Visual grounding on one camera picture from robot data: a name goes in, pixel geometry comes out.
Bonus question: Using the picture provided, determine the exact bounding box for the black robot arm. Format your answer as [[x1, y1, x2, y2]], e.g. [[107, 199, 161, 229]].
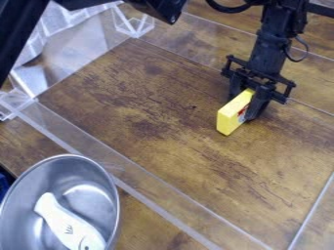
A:
[[0, 0, 334, 120]]

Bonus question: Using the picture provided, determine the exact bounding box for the silver metal bowl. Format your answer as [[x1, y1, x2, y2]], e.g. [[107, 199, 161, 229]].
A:
[[0, 154, 121, 250]]

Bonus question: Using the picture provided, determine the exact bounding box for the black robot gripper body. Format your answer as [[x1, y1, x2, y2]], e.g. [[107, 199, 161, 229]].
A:
[[222, 30, 297, 104]]

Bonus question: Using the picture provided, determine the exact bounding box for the cream wooden fish toy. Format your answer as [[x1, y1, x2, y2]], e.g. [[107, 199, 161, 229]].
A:
[[34, 192, 106, 250]]

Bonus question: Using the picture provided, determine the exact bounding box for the clear acrylic barrier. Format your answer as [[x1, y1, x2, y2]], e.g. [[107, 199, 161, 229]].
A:
[[0, 4, 154, 121]]

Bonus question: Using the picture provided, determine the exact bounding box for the yellow butter block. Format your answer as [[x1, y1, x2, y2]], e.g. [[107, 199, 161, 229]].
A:
[[217, 89, 254, 136]]

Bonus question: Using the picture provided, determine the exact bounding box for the grey brick pattern cloth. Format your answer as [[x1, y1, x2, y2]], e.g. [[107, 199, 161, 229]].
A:
[[18, 0, 129, 63]]

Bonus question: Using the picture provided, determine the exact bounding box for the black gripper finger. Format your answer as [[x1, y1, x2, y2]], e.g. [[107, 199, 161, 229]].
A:
[[245, 85, 276, 121], [229, 76, 246, 100]]

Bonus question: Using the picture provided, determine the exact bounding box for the blue object at edge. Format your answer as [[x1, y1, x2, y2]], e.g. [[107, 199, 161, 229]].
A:
[[0, 172, 11, 203]]

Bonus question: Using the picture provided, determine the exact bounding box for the black cable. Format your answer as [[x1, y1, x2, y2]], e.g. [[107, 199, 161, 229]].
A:
[[285, 33, 310, 63]]

